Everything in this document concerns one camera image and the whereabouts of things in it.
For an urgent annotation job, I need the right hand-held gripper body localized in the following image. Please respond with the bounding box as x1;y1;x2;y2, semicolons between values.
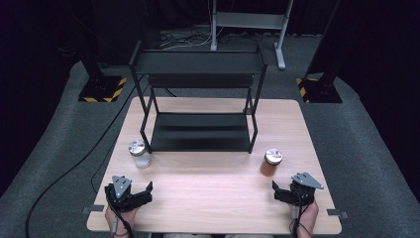
285;172;325;207

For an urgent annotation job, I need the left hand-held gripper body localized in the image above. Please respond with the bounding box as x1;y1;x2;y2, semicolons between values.
104;175;147;212

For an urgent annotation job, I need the glass jar with orange contents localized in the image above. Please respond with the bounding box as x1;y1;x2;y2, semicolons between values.
260;148;284;178

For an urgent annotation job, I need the glass jar with white powder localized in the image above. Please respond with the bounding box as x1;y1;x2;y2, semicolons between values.
128;140;153;171

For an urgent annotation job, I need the black two-tier metal rack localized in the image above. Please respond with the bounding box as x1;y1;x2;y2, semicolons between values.
128;40;268;155

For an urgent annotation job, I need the person's right hand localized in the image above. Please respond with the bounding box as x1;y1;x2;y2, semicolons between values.
289;201;320;234

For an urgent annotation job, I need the person's left hand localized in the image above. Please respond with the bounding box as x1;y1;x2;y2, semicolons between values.
104;206;138;236

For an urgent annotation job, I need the grey tape strip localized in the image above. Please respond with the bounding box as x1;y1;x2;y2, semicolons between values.
326;208;350;219
81;204;105;215

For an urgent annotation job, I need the black stand with striped base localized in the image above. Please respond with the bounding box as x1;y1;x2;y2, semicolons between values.
65;0;128;103
295;0;344;104

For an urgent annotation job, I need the grey metal stand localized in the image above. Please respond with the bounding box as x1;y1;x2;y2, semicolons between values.
210;0;295;70

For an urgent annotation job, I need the thin black floor cable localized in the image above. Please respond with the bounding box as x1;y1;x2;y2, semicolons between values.
90;83;151;195

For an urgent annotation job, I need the thick black floor cable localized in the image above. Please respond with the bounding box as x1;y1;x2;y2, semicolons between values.
24;74;144;238

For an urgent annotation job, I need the bundle of floor cables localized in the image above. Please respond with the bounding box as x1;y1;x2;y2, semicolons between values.
158;29;214;52

